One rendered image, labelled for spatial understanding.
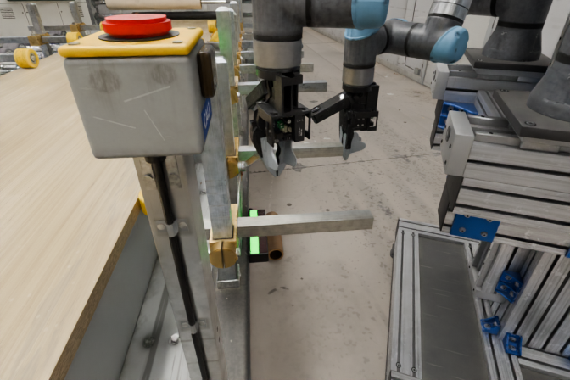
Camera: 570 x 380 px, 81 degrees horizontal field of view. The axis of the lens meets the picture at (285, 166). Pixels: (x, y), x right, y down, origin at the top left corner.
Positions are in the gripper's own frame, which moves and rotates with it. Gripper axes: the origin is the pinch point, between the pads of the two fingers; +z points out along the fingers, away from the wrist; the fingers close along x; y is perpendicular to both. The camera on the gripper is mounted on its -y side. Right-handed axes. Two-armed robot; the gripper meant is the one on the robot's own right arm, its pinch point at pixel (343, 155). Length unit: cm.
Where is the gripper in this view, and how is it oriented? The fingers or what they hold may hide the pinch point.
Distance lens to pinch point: 92.3
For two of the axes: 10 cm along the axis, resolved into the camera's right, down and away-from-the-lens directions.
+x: -1.0, -5.0, 8.6
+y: 9.9, -0.7, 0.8
